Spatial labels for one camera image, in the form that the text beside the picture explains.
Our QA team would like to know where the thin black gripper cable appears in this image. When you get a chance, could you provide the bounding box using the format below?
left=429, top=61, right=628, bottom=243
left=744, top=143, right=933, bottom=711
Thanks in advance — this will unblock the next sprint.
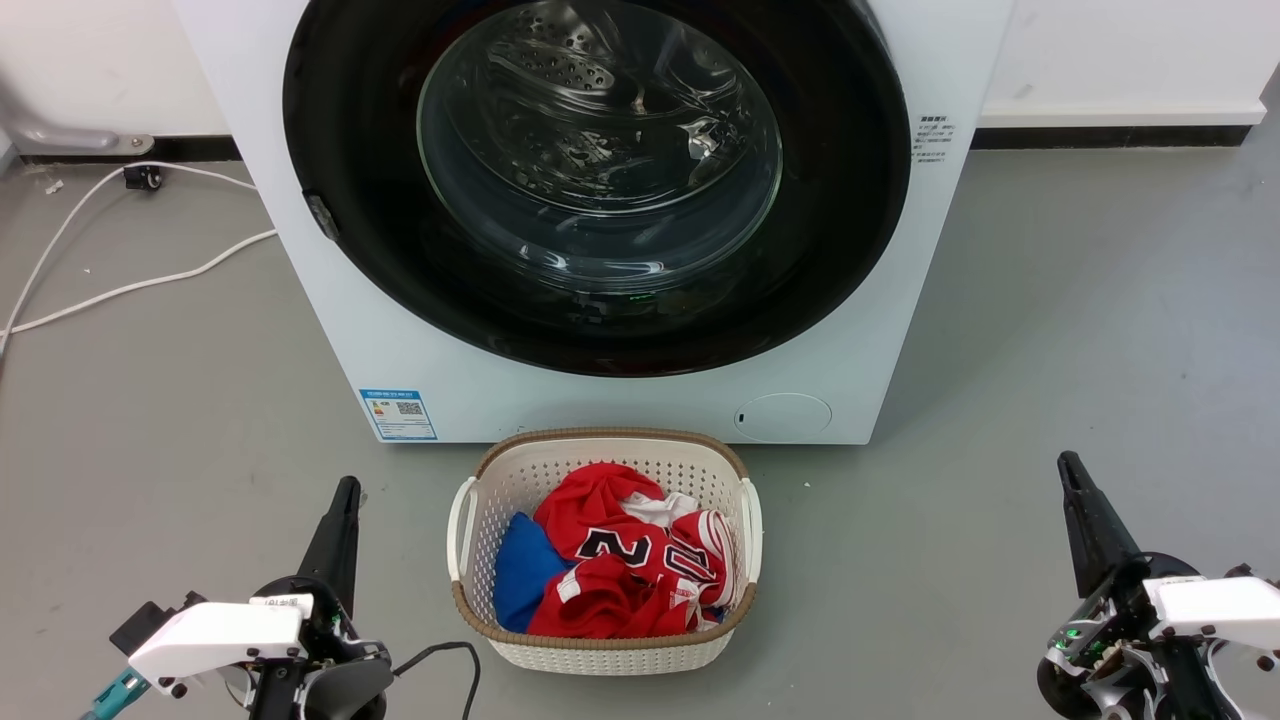
left=393, top=641, right=483, bottom=720

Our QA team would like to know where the black round glass washer door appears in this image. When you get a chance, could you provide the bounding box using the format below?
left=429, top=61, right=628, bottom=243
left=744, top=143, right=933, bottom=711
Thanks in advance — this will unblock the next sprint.
left=283, top=0, right=913, bottom=378

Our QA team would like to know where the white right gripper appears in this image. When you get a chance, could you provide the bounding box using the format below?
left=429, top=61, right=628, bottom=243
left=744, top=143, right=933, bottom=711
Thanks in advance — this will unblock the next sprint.
left=1037, top=452, right=1280, bottom=720

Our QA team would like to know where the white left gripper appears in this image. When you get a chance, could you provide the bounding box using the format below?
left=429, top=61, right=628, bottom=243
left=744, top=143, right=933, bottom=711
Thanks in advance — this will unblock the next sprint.
left=128, top=477, right=393, bottom=720

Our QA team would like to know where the teal left cable connector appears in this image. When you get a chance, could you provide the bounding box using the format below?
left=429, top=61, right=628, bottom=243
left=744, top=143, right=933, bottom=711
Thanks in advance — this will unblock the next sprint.
left=80, top=667, right=151, bottom=720

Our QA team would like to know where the blue energy label sticker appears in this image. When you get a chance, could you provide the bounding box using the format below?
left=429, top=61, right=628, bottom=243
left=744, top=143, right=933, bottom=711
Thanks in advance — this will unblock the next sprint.
left=359, top=389, right=439, bottom=442

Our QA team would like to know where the round filter cover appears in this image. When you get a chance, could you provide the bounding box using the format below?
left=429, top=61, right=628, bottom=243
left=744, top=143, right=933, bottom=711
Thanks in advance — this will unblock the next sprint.
left=734, top=392, right=833, bottom=443

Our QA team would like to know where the white front-load washing machine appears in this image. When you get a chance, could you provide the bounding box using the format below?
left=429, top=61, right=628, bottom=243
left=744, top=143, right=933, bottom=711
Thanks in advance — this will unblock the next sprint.
left=170, top=0, right=1016, bottom=446

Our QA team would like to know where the small printed text sticker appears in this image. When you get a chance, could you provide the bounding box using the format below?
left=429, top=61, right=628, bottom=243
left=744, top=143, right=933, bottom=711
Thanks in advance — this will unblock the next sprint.
left=912, top=113, right=959, bottom=173

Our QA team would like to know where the white power cable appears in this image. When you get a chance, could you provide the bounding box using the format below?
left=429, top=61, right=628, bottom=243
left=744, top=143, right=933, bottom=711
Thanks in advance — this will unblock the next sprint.
left=0, top=160, right=259, bottom=346
left=0, top=229, right=279, bottom=336

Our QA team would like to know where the blue garment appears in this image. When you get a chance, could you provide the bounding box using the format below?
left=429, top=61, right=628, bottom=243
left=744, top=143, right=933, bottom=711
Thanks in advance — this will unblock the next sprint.
left=493, top=512, right=576, bottom=634

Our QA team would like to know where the white woven laundry basket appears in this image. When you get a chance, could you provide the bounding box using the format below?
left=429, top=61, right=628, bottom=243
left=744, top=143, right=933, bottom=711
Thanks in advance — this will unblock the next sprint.
left=447, top=428, right=764, bottom=676

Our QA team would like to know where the white garment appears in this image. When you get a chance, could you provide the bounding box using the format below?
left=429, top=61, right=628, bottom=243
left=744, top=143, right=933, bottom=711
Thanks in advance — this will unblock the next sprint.
left=620, top=490, right=701, bottom=528

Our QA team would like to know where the red basketball jersey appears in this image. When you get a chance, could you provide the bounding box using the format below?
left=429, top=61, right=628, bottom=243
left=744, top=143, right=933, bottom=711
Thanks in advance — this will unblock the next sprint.
left=527, top=462, right=749, bottom=639

